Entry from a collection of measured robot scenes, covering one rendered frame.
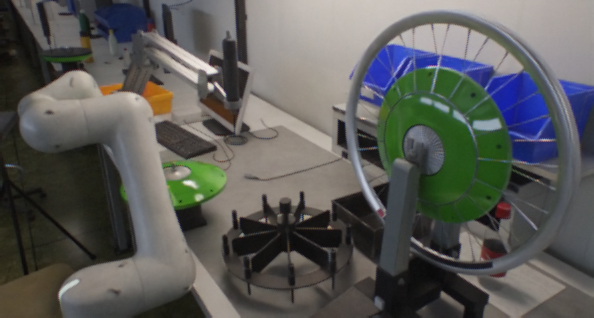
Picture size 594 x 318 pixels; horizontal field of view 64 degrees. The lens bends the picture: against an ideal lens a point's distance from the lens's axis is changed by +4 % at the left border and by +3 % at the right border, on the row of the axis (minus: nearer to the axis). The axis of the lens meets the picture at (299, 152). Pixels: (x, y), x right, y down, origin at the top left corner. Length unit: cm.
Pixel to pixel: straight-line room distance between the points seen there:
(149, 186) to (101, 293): 26
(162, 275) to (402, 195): 58
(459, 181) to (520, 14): 71
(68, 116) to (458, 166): 85
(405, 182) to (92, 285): 70
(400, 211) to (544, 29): 73
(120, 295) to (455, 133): 78
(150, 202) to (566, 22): 114
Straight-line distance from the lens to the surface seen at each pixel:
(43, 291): 193
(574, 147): 83
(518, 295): 135
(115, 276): 115
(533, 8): 148
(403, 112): 96
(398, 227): 95
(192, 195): 137
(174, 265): 116
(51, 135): 119
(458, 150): 89
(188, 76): 148
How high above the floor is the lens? 171
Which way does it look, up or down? 23 degrees down
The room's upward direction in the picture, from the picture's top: straight up
